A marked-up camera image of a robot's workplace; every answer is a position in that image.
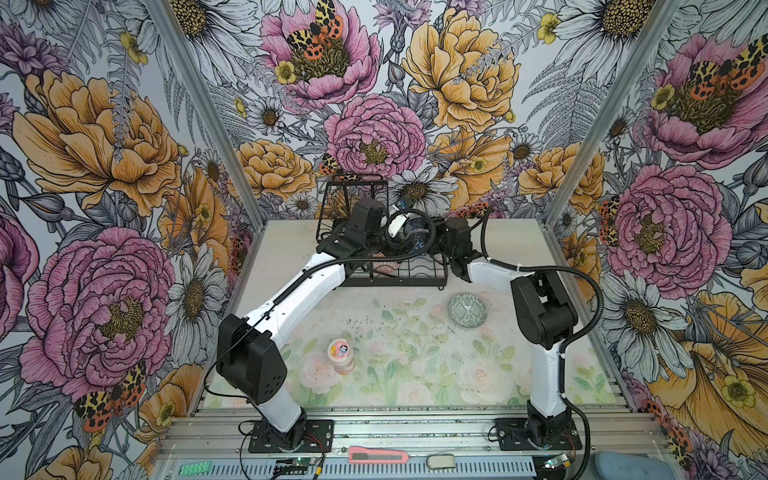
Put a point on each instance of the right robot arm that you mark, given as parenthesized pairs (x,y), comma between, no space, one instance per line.
(545,316)

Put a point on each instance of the pink utility knife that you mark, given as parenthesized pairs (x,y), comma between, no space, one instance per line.
(370,456)

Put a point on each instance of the blue cloth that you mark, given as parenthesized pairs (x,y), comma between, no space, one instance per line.
(619,466)

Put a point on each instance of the pink lidded small jar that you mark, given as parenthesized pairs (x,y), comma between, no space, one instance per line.
(341,356)

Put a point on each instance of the orange patterned ceramic bowl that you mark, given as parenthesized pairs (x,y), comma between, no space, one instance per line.
(387,268)

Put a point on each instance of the black wire dish rack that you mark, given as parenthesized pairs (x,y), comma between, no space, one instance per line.
(340,193)

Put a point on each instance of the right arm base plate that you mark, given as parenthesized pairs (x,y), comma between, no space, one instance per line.
(513,434)

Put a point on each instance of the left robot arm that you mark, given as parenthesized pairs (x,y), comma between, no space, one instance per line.
(249,347)

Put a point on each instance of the blue floral ceramic bowl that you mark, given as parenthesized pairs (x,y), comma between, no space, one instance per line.
(418,232)

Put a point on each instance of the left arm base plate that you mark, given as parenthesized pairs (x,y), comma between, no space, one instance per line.
(307,436)

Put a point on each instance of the grey oval object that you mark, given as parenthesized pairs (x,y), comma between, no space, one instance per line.
(441,462)

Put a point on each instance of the green patterned ceramic bowl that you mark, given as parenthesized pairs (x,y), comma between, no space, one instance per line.
(467,310)

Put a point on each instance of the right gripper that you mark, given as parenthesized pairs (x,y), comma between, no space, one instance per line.
(445,225)

